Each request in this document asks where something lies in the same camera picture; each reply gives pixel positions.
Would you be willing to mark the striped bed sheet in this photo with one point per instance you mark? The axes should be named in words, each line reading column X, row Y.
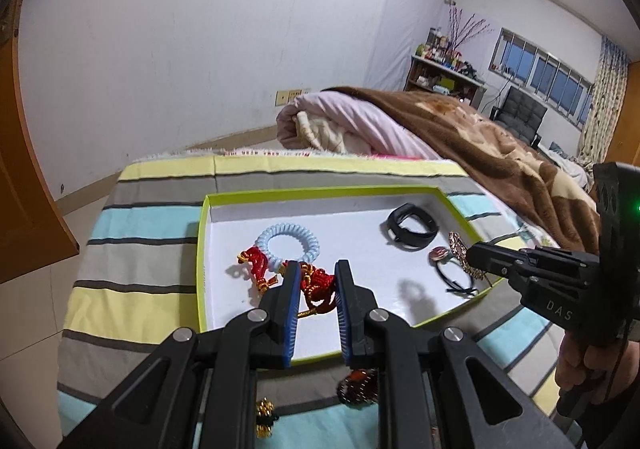
column 137, row 283

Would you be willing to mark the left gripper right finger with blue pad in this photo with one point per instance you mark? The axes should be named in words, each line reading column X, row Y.
column 353, row 304

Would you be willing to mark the purple flower branches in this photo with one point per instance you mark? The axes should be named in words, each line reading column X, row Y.
column 463, row 27

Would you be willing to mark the window with bars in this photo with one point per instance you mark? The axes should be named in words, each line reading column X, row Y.
column 537, row 71

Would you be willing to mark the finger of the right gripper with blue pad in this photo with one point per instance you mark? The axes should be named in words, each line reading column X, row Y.
column 499, row 261

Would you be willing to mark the patterned curtain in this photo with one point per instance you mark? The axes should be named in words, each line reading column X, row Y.
column 606, row 103

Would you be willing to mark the gold charm ornament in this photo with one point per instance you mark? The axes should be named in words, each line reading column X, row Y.
column 265, row 417

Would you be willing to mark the orange wooden door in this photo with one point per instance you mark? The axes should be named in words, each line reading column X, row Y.
column 33, row 232

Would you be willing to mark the black chair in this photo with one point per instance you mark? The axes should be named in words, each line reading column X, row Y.
column 521, row 115

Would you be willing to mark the cluttered shelf unit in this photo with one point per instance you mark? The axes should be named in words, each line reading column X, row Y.
column 437, row 68

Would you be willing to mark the wall socket plate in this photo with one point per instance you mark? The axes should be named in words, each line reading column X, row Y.
column 286, row 96

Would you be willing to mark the red knot ornament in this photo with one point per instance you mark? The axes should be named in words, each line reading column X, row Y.
column 263, row 277
column 319, row 290

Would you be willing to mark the pink quilt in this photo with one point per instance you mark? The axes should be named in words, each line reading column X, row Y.
column 341, row 124

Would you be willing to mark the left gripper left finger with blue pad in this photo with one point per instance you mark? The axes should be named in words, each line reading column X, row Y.
column 276, row 337

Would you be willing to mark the right hand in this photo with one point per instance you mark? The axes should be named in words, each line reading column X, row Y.
column 577, row 360

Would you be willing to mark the green white shallow box tray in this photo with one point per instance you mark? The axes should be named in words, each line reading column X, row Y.
column 349, row 223

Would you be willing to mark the black fitness band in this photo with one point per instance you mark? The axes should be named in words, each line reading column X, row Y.
column 411, row 226

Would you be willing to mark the brown plush blanket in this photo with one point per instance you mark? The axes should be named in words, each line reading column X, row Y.
column 533, row 187

